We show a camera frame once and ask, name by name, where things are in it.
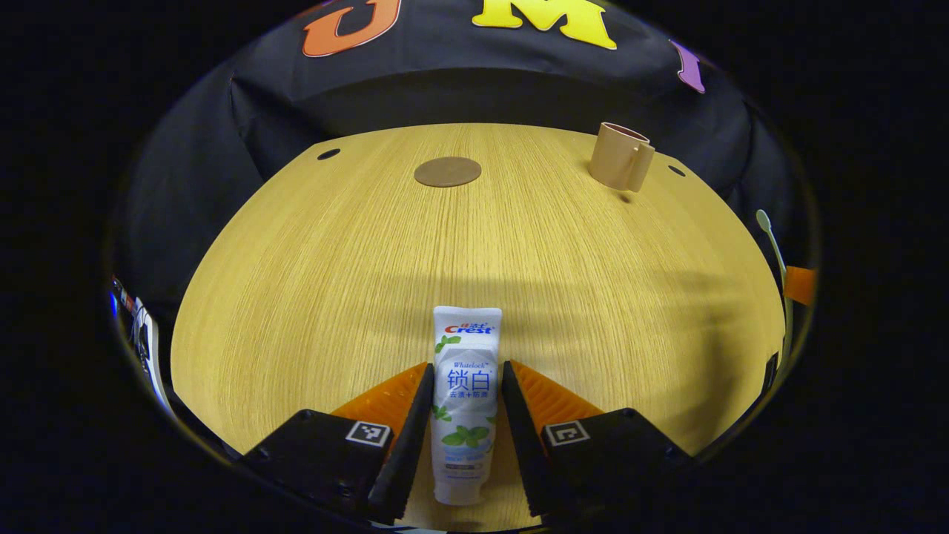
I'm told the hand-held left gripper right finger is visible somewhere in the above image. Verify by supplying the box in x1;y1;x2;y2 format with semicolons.
501;360;695;521

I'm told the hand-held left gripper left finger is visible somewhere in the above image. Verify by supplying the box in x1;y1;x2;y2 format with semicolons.
237;361;436;526

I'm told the pale green toothbrush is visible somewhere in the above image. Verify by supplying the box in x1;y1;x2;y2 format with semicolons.
755;209;796;364

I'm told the white toothpaste tube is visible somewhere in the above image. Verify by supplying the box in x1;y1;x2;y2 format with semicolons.
432;306;503;507

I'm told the beige cup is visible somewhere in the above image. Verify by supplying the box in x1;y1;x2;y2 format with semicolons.
589;122;656;194

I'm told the round brown coaster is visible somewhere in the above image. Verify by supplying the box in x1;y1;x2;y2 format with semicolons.
414;156;483;188

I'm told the wooden desktop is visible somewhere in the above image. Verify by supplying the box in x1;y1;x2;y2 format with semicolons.
171;122;787;531

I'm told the lit computer monitor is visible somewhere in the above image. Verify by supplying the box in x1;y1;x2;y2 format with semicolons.
110;276;175;416

